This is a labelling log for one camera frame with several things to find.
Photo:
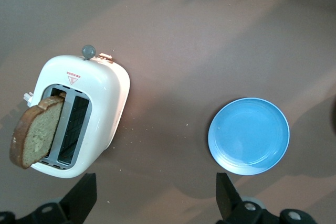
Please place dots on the white two-slot toaster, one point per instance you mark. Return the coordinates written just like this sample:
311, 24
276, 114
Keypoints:
105, 103

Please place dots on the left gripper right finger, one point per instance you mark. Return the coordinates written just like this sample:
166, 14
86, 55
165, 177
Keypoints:
227, 200

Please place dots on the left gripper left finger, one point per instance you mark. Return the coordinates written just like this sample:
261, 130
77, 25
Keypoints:
81, 197

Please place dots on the blue plate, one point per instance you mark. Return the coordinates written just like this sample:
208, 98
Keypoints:
249, 134

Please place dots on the brown bread slice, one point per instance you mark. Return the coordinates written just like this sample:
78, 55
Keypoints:
36, 134

